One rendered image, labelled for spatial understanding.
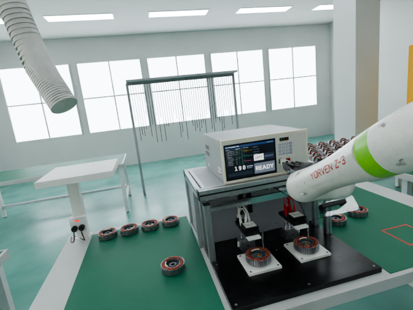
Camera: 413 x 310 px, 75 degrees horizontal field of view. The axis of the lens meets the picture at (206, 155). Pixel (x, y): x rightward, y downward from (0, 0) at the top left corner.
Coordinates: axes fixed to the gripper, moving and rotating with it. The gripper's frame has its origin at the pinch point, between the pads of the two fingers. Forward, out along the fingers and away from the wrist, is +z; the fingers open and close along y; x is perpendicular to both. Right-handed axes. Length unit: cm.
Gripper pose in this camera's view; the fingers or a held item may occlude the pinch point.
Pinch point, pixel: (285, 163)
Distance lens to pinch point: 130.6
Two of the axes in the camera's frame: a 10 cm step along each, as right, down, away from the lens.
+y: 9.7, -1.5, 2.1
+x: -1.1, -9.7, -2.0
